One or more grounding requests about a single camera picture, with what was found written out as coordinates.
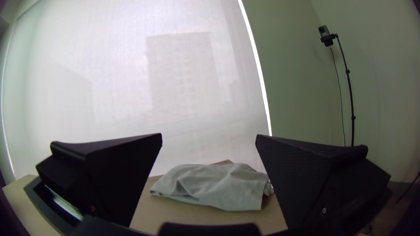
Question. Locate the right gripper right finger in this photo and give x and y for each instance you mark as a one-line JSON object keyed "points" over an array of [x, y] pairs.
{"points": [[311, 180]]}

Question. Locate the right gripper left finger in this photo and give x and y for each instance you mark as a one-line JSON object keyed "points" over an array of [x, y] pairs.
{"points": [[111, 173]]}

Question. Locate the grey t-shirt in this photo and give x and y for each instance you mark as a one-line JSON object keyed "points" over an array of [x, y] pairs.
{"points": [[216, 187]]}

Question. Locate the black phone stand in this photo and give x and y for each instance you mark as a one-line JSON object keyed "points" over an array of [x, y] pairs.
{"points": [[350, 95]]}

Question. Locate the black phone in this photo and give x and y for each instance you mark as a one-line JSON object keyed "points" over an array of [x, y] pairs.
{"points": [[325, 34]]}

